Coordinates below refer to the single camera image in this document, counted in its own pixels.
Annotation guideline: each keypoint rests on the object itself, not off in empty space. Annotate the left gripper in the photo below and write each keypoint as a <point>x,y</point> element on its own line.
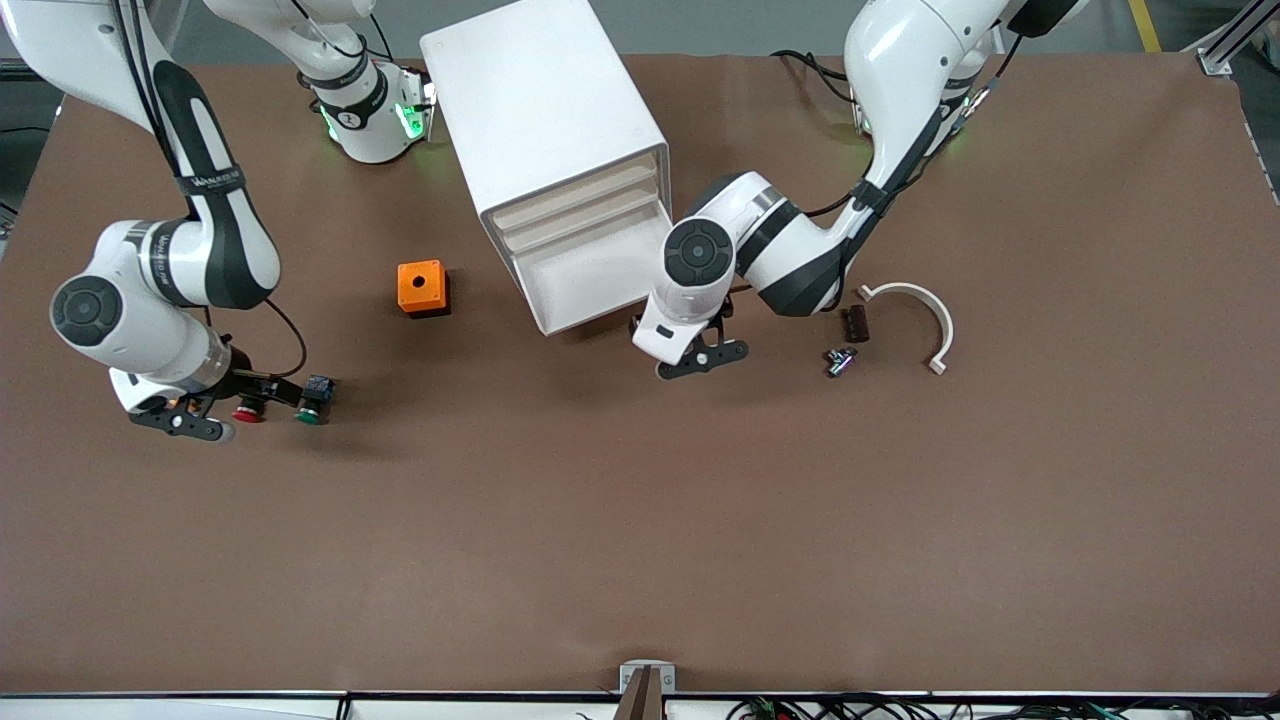
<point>726,309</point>

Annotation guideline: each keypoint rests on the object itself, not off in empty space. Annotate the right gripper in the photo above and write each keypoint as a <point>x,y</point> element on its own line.
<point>247,383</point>

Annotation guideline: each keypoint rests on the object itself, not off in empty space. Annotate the white plastic drawer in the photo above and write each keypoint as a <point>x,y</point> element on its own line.
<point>580,213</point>
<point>600,182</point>
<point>580,280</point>

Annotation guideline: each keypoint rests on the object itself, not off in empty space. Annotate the green push button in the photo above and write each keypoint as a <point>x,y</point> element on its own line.
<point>318,388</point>

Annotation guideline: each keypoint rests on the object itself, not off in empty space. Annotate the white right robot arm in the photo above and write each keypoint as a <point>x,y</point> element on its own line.
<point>120,320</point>

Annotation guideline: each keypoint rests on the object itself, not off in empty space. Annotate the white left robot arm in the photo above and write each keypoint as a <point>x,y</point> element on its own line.
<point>900,60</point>

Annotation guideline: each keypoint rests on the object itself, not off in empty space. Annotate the red push button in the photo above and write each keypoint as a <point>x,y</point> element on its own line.
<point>248,413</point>

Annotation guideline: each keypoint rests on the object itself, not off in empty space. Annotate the white drawer cabinet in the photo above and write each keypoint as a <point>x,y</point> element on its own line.
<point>530,100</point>

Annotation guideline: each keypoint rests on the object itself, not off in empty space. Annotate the orange box with hole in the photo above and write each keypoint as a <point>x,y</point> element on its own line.
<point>420,285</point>

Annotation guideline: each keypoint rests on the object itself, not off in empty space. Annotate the chrome metal fitting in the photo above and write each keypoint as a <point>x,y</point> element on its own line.
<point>840,362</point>

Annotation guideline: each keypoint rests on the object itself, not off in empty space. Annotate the dark brown small block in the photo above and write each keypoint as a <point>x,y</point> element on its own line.
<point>858,324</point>

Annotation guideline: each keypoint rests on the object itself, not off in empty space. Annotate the brown table mat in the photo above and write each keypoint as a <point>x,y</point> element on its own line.
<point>640,550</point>

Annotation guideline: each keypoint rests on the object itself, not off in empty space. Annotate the metal base connector box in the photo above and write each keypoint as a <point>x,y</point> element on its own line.
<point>420,105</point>

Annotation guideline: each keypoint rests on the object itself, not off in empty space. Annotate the white curved plastic clamp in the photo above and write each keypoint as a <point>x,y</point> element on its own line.
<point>949,330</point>

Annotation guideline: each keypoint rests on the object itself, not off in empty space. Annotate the grey metal bracket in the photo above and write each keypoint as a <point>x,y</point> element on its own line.
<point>670,672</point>

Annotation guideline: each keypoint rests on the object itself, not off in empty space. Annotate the brown post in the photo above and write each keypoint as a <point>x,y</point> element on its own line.
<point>640,700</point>

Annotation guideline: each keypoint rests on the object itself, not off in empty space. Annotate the aluminium frame profile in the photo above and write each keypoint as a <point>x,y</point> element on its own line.
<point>1214,62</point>

